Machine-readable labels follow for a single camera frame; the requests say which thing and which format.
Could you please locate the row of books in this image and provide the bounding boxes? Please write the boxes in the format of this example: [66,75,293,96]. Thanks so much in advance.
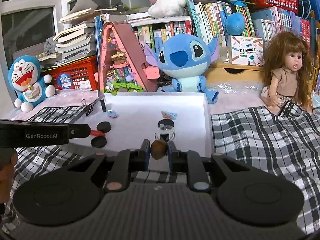
[94,0,312,55]

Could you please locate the blue alien plush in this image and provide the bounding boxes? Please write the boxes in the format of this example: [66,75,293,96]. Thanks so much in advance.
[144,33,220,104]

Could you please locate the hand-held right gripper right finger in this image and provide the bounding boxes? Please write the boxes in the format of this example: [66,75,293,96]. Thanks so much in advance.
[167,140,251,192]

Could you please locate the white cardboard box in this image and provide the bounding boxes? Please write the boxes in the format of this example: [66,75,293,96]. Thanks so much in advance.
[67,92,213,160]

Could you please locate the white window frame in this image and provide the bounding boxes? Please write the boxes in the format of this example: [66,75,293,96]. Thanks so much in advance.
[0,0,150,55]

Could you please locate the brown nut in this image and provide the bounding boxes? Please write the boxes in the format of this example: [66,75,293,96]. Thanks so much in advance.
[151,140,167,160]

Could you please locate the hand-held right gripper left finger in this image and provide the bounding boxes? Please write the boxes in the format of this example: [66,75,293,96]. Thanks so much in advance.
[66,139,151,192]

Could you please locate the person's left hand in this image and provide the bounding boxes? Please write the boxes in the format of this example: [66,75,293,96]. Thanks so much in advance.
[0,148,18,204]

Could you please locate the stack of books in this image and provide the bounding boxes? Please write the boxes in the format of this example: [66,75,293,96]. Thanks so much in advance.
[37,7,118,63]

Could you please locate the small black binder clip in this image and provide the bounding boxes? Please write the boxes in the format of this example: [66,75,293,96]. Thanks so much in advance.
[80,99,100,117]

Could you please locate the black and white plaid cloth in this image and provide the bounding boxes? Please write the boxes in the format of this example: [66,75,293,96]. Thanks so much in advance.
[0,105,320,235]

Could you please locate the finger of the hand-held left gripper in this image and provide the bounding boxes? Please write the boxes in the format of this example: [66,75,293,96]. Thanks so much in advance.
[68,124,92,138]

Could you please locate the wooden drawer box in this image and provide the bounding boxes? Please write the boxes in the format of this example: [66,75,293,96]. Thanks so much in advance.
[204,61,269,85]

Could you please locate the pale pink blanket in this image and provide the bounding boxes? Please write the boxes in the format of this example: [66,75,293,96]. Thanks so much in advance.
[10,81,265,120]

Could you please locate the blue robot cat plush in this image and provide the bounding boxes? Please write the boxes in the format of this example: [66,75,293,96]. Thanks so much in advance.
[8,55,56,112]

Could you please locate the label printer carton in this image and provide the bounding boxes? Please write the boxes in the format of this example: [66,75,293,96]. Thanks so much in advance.
[227,35,265,66]

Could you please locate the triangular building block house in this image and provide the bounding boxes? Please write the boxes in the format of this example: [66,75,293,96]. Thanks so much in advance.
[94,22,160,96]

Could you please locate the red plastic crate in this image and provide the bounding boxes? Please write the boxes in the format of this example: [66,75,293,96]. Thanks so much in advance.
[49,56,98,91]

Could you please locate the long-haired baby doll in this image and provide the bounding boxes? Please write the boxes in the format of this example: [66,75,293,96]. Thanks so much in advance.
[260,31,316,117]

